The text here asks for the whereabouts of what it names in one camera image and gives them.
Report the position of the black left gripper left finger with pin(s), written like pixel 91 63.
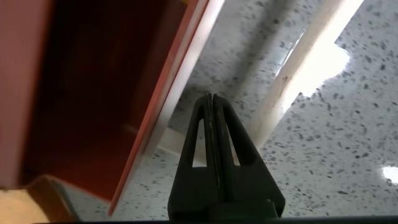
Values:
pixel 192 186

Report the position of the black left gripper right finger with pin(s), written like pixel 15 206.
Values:
pixel 248 183

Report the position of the red drawer case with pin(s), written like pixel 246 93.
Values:
pixel 21 77

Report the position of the brown toast slice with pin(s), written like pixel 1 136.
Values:
pixel 18 205

